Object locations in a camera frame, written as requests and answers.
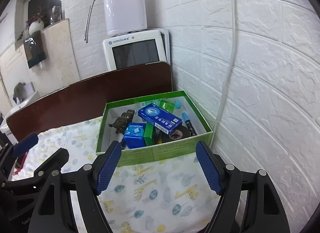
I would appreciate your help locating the black marker pen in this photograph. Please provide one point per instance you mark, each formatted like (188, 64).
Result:
(122, 141)

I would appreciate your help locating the green mosquito repellent plug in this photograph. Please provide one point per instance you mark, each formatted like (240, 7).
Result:
(167, 105)

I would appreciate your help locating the blue-capped black pen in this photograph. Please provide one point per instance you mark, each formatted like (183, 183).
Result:
(188, 123)

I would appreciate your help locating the brown plastic hair claw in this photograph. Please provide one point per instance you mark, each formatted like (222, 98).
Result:
(122, 122)

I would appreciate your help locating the giraffe print white cloth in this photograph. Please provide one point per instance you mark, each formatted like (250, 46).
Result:
(164, 196)

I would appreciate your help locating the red framed tablet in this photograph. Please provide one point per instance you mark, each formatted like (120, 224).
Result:
(19, 163)

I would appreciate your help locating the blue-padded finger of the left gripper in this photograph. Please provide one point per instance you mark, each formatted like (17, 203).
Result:
(24, 146)

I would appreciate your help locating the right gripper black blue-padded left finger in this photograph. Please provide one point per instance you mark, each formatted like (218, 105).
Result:
(107, 167)

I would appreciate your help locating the blue medicine box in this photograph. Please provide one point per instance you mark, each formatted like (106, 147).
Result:
(160, 118)

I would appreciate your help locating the white cylinder tank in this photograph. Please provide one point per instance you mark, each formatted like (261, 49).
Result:
(124, 16)

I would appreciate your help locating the dark cloth on counter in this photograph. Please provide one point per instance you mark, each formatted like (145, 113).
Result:
(18, 92)

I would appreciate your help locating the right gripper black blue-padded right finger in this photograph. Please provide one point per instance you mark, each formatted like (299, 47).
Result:
(264, 211)

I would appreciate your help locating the dark wall dispenser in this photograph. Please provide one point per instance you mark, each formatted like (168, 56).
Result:
(34, 50)

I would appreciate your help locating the white water purifier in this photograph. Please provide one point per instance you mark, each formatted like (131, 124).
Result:
(143, 47)

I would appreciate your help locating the black tape roll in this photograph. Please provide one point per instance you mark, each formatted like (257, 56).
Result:
(181, 132)

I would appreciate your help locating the plastic water bottle green label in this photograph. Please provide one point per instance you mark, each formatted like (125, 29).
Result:
(143, 104)

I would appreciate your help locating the potted plant white vase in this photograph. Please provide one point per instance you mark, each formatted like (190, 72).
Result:
(35, 23)

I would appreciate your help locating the blue square box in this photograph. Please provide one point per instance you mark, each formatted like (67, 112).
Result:
(134, 135)

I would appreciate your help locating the green cardboard box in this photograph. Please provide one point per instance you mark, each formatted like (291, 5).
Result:
(160, 151)

